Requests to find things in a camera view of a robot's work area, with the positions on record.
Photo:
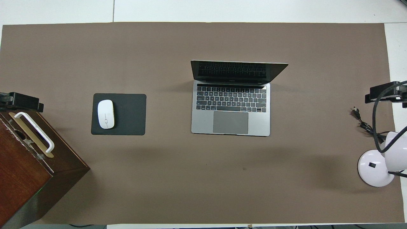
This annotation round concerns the black mouse pad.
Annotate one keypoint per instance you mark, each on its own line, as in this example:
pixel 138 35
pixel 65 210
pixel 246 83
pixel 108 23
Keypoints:
pixel 130 114

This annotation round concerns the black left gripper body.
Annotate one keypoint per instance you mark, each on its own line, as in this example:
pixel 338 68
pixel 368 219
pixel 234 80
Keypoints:
pixel 3 99

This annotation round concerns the white computer mouse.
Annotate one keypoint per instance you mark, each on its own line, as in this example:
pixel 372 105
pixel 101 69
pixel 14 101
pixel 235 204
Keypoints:
pixel 106 114

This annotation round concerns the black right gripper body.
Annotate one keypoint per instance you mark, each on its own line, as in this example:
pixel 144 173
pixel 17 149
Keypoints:
pixel 403 95

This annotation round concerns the white desk lamp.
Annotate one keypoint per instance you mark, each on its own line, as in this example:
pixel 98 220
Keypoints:
pixel 372 168

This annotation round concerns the brown table mat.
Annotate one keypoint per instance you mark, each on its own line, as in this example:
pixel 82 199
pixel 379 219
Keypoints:
pixel 203 178

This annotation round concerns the dark wooden box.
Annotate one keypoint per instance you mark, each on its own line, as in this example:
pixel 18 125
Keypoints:
pixel 19 178

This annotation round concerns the grey laptop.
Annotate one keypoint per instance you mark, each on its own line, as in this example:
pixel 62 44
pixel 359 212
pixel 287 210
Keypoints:
pixel 230 105

